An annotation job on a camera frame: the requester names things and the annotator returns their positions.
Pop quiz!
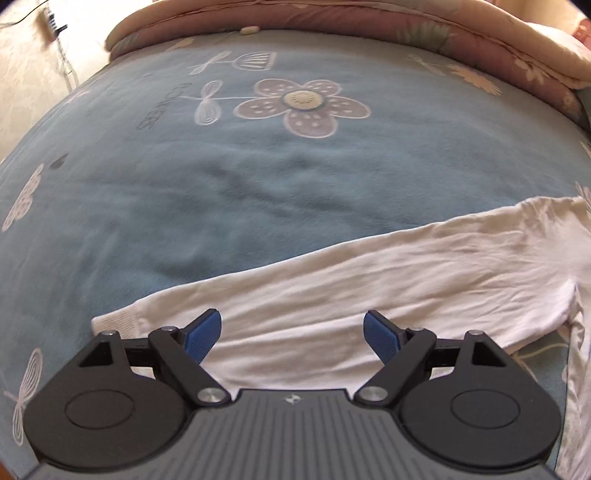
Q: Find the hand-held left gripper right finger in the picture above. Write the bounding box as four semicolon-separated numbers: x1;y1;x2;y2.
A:
355;309;511;407

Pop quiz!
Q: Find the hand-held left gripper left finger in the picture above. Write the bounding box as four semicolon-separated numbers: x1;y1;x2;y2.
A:
78;308;232;409

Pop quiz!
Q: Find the white printed sweatshirt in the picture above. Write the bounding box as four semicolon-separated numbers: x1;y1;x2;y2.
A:
91;195;591;480

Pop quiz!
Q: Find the pink floral quilt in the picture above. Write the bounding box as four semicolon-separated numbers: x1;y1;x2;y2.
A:
105;0;591;126

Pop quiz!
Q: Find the power strip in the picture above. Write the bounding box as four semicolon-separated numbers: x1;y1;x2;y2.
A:
39;11;68;41

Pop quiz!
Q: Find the black wall cable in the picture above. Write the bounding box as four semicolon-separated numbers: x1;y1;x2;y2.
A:
0;0;79;90

